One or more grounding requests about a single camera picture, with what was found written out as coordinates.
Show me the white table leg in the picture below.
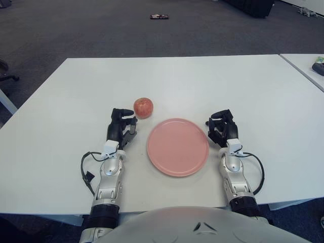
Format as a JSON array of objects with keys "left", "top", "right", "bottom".
[{"left": 0, "top": 88, "right": 18, "bottom": 115}]

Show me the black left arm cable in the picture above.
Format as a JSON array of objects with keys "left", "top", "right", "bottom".
[{"left": 80, "top": 151, "right": 107, "bottom": 196}]

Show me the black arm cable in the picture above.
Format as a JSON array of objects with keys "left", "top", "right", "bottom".
[
  {"left": 240, "top": 151, "right": 265, "bottom": 196},
  {"left": 80, "top": 151, "right": 107, "bottom": 196}
]

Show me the red yellow apple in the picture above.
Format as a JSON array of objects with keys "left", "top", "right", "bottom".
[{"left": 133, "top": 97, "right": 154, "bottom": 119}]

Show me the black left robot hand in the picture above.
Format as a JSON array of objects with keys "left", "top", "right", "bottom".
[{"left": 106, "top": 108, "right": 139, "bottom": 150}]

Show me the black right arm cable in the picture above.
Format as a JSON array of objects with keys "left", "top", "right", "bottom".
[{"left": 240, "top": 151, "right": 265, "bottom": 196}]

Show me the pink round plate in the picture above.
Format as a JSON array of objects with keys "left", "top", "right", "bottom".
[{"left": 146, "top": 117, "right": 210, "bottom": 178}]

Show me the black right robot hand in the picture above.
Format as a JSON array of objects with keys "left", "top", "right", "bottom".
[{"left": 205, "top": 109, "right": 239, "bottom": 149}]

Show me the large black case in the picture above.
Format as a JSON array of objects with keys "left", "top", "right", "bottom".
[{"left": 222, "top": 0, "right": 275, "bottom": 19}]

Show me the grey robot torso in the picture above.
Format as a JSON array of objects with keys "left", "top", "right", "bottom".
[{"left": 97, "top": 205, "right": 324, "bottom": 243}]

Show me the black office chair base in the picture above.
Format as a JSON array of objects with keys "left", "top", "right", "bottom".
[{"left": 0, "top": 58, "right": 20, "bottom": 82}]

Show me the small grey toy robot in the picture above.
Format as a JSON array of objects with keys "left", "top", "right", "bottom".
[{"left": 297, "top": 7, "right": 320, "bottom": 18}]

